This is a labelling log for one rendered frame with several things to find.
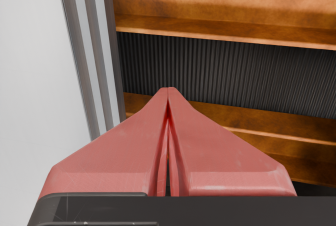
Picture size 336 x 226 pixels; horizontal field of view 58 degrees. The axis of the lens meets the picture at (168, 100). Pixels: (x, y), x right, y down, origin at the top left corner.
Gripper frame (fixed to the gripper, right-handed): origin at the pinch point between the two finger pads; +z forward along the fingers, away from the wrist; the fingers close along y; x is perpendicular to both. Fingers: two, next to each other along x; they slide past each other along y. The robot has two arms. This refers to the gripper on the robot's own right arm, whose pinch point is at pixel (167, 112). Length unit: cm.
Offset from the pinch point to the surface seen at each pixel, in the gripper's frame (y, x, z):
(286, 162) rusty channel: -17.4, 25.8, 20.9
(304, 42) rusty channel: -14.1, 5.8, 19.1
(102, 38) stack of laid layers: 5.2, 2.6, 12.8
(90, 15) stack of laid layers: 5.7, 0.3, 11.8
